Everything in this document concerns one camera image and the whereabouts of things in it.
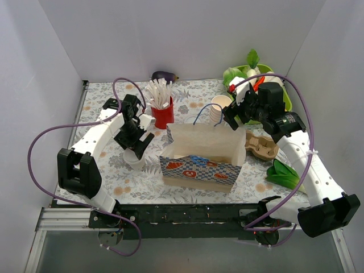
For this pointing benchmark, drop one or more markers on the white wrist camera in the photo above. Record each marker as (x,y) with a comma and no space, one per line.
(238,91)
(146,121)

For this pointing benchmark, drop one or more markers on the toy bok choy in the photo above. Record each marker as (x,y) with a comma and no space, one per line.
(282,175)

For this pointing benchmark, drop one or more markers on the blue checkered paper bag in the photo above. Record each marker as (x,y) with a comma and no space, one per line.
(201,156)

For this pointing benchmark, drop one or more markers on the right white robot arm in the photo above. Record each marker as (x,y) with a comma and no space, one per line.
(317,204)

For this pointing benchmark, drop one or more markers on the red straw holder cup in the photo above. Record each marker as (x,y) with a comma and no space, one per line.
(163,117)

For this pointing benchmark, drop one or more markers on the white paper coffee cup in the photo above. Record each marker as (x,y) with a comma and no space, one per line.
(136,163)

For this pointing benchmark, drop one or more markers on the toy green lettuce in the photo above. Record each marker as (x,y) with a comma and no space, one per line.
(230,74)

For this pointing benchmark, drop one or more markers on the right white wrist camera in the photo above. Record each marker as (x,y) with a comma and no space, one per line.
(238,91)

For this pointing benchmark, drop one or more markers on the purple toy eggplant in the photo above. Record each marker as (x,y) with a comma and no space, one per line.
(168,76)

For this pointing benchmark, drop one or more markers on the stack of paper cups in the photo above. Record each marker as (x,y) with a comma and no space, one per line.
(217,105)

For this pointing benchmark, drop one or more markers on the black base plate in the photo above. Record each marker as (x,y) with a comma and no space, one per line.
(179,220)

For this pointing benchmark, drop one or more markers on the aluminium rail frame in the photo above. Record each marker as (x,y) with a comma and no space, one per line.
(65,243)

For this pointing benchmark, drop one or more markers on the green plastic basket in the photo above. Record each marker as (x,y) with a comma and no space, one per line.
(262,68)

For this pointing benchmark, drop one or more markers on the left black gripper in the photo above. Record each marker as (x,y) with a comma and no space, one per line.
(134,140)

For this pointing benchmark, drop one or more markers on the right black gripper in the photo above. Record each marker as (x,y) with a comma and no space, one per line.
(237,108)

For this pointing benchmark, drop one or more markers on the white wrapped straws bundle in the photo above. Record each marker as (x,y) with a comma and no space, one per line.
(159,93)

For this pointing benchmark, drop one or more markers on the toy red chili pepper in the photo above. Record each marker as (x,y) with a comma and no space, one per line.
(260,81)

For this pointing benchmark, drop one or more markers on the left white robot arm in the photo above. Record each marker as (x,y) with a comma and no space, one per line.
(77,168)

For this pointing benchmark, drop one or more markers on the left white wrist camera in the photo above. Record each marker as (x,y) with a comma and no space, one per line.
(146,121)

